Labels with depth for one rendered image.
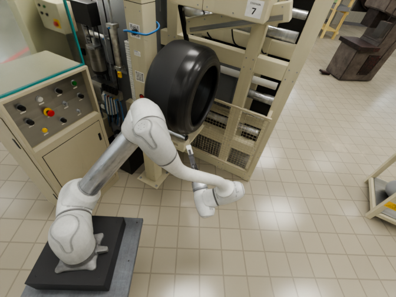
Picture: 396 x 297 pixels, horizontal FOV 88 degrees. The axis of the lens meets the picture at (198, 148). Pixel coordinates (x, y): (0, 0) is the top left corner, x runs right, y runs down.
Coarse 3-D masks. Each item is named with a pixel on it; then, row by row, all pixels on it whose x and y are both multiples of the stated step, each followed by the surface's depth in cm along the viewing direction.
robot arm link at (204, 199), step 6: (198, 192) 116; (204, 192) 115; (210, 192) 114; (198, 198) 114; (204, 198) 113; (210, 198) 112; (198, 204) 114; (204, 204) 112; (210, 204) 112; (216, 204) 113; (198, 210) 114; (204, 210) 112; (210, 210) 112; (204, 216) 112; (210, 216) 114
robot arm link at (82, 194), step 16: (128, 112) 86; (144, 112) 79; (160, 112) 84; (128, 128) 83; (112, 144) 90; (128, 144) 88; (112, 160) 91; (96, 176) 94; (64, 192) 100; (80, 192) 97; (96, 192) 101; (64, 208) 96; (80, 208) 98
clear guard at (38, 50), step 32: (0, 0) 89; (32, 0) 99; (64, 0) 111; (0, 32) 93; (32, 32) 104; (64, 32) 118; (0, 64) 98; (32, 64) 110; (64, 64) 125; (0, 96) 102
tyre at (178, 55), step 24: (168, 48) 118; (192, 48) 118; (168, 72) 114; (192, 72) 112; (216, 72) 144; (144, 96) 126; (168, 96) 116; (192, 96) 118; (168, 120) 126; (192, 120) 164
